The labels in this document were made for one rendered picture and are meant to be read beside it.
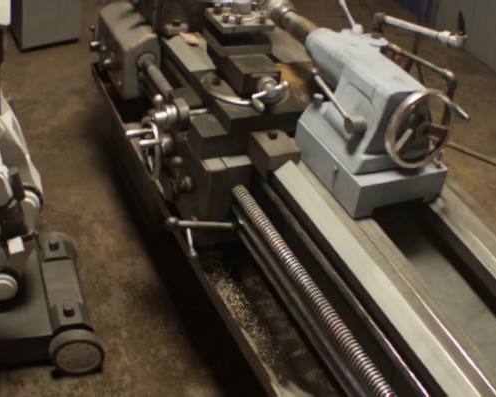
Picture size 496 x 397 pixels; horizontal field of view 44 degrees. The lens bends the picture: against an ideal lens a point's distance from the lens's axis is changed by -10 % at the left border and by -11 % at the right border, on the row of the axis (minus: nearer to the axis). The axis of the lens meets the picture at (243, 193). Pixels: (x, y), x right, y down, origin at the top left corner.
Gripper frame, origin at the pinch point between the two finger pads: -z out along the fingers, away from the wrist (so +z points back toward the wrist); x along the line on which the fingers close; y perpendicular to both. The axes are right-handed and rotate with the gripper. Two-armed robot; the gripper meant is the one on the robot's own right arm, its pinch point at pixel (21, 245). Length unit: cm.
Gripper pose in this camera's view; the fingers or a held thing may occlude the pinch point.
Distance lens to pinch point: 197.6
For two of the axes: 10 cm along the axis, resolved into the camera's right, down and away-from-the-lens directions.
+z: -0.8, -7.7, -6.3
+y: -3.4, -5.7, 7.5
